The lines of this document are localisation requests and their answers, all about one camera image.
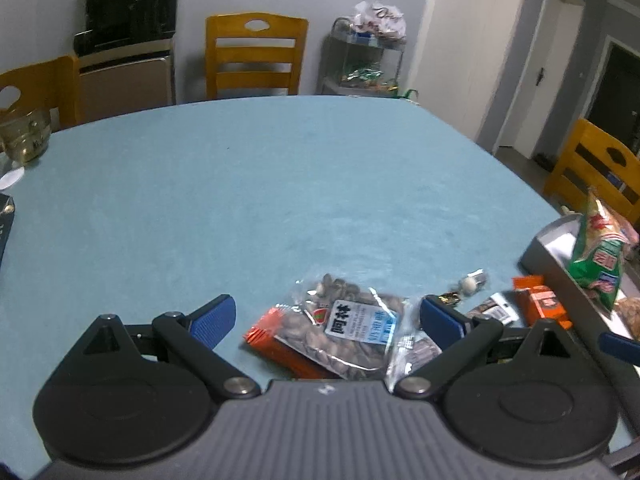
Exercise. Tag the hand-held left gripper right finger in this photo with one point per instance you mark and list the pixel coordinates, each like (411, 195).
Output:
(442, 321)

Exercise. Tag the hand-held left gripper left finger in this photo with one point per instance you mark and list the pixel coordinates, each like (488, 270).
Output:
(216, 317)

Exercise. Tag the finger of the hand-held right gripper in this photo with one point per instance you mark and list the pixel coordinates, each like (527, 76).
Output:
(626, 452)
(620, 348)

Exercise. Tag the orange snack packet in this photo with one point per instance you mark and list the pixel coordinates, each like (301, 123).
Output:
(265, 337)
(542, 305)

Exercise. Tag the clear nut packet blue label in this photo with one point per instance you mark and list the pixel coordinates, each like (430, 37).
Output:
(345, 340)

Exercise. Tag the grey tray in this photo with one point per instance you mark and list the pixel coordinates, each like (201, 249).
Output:
(537, 255)

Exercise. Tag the brown gold wrapped candy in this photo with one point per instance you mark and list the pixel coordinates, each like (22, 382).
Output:
(450, 300)

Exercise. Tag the wrapped bread roll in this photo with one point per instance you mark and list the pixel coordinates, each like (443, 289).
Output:
(631, 316)

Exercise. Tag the small clear seed packet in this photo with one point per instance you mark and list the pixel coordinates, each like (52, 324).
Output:
(407, 350)

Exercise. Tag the white wrapped candy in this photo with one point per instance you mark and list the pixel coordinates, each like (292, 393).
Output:
(472, 282)

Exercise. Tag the green snack bag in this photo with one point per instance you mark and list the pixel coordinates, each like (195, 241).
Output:
(597, 260)

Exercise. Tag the red striped snack bag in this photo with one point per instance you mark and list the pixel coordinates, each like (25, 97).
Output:
(627, 227)

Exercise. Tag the dark shoes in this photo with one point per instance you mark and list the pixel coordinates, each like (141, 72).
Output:
(543, 160)

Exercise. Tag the yellow wooden chair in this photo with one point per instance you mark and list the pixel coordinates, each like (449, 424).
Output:
(595, 140)
(257, 80)
(60, 90)

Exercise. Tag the dark box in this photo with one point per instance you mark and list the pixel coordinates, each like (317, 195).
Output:
(5, 230)

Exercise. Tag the green ribbon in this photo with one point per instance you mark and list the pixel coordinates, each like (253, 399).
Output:
(407, 94)

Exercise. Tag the small white lid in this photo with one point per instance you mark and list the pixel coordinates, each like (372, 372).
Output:
(11, 178)

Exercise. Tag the pile of green wrapped sweets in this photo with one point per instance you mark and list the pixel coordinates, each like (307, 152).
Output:
(367, 77)

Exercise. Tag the dark door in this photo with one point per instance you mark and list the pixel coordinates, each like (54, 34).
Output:
(617, 90)

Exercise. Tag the metal shelf cart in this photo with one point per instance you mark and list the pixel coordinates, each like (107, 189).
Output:
(335, 60)

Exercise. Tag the white door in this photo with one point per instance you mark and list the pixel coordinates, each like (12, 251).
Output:
(545, 35)

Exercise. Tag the white plastic bag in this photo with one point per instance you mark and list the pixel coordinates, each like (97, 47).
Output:
(380, 17)

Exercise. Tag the black water dispenser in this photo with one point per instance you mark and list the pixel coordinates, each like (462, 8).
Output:
(125, 20)

